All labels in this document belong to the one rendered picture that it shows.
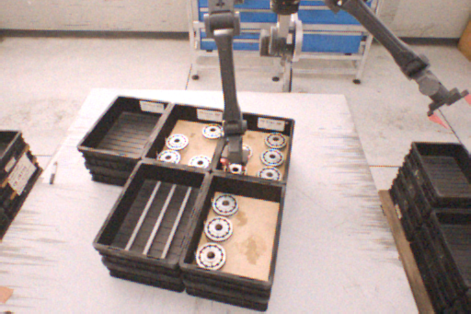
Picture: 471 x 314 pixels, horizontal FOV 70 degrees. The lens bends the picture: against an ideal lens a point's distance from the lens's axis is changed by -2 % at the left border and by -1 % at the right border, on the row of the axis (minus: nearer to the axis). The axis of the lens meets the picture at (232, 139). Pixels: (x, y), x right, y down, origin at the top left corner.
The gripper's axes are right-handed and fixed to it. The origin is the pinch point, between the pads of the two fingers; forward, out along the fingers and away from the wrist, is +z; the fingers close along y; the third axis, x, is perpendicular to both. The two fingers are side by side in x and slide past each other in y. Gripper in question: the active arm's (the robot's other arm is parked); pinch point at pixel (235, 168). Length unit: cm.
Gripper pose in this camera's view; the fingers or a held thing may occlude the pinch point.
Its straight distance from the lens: 143.1
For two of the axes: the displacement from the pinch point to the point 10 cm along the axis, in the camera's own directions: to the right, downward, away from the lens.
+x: 3.0, -6.8, 6.7
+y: 9.5, 2.1, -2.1
